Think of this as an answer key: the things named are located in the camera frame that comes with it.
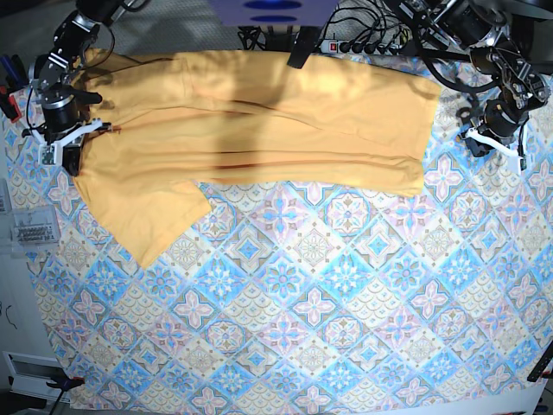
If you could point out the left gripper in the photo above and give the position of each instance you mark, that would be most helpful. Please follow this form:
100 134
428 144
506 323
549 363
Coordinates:
496 127

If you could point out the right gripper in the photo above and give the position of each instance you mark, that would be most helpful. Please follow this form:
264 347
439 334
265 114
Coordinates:
64 122

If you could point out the yellow T-shirt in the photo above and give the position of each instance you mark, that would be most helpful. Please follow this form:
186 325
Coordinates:
242 117

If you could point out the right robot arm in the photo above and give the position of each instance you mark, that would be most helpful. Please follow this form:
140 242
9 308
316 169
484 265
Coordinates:
53 74

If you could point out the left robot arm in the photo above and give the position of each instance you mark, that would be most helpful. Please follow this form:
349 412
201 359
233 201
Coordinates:
480 34

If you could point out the clear plastic screw box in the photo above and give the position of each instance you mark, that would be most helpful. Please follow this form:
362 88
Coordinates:
35 227

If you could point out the red black clamp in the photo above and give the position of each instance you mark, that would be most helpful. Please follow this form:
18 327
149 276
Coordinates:
9 106

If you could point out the white power strip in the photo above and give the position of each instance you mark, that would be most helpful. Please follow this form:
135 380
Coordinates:
392 47

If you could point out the black clamp right edge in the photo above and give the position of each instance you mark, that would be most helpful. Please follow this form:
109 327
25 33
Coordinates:
540 370

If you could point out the orange black bar clamp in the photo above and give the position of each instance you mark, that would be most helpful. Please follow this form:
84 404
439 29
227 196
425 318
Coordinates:
64 383

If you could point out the patterned blue tablecloth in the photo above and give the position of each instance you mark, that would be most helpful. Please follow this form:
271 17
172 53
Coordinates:
298 297

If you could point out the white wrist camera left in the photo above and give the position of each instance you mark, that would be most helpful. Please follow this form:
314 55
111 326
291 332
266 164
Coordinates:
518 164

